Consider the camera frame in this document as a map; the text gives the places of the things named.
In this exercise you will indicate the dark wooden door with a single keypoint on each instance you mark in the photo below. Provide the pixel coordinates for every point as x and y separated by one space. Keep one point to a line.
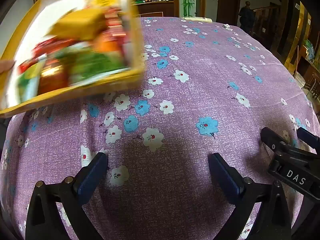
228 2

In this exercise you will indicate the yellow-rimmed white tray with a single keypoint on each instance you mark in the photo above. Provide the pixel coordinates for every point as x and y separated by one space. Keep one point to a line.
75 91

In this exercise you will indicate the pale oblong packet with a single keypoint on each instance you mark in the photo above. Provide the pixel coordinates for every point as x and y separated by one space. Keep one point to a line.
197 19

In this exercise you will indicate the wooden counter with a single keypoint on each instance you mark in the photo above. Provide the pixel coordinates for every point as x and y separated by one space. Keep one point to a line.
155 8

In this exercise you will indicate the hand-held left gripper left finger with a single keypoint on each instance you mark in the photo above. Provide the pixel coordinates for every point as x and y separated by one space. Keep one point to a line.
92 175

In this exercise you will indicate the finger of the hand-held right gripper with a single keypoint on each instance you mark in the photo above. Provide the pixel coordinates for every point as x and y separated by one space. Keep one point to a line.
271 138
308 137

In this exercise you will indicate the wooden shelf unit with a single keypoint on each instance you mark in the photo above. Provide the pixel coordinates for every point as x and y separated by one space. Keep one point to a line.
302 12

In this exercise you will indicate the purple floral tablecloth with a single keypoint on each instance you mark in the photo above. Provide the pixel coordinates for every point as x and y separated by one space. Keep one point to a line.
200 80

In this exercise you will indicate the heap of mixed snack packets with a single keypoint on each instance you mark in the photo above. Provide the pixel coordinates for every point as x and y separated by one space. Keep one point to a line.
85 30

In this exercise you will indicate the white bucket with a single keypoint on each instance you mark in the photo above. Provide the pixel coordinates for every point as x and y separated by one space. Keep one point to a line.
300 80

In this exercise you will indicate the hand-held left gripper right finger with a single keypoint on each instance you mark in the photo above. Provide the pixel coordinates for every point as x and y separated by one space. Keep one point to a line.
225 175

